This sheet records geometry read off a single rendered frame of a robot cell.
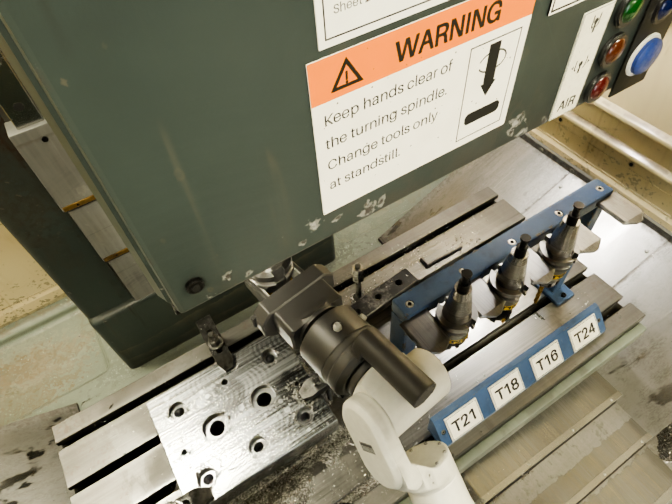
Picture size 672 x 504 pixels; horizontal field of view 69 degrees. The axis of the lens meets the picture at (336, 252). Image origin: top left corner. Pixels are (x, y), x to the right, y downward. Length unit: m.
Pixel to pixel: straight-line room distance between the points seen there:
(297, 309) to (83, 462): 0.66
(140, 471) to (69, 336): 0.74
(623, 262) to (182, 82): 1.37
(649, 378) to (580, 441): 0.25
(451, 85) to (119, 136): 0.19
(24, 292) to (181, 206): 1.50
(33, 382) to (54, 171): 0.86
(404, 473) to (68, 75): 0.48
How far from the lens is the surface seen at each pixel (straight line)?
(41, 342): 1.78
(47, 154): 0.98
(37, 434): 1.52
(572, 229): 0.84
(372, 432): 0.55
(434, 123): 0.33
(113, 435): 1.15
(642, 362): 1.43
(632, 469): 1.35
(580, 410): 1.32
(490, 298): 0.81
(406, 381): 0.53
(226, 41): 0.23
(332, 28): 0.25
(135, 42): 0.21
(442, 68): 0.31
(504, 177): 1.63
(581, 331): 1.16
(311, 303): 0.63
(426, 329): 0.77
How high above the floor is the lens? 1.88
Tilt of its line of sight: 52 degrees down
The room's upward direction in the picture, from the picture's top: 6 degrees counter-clockwise
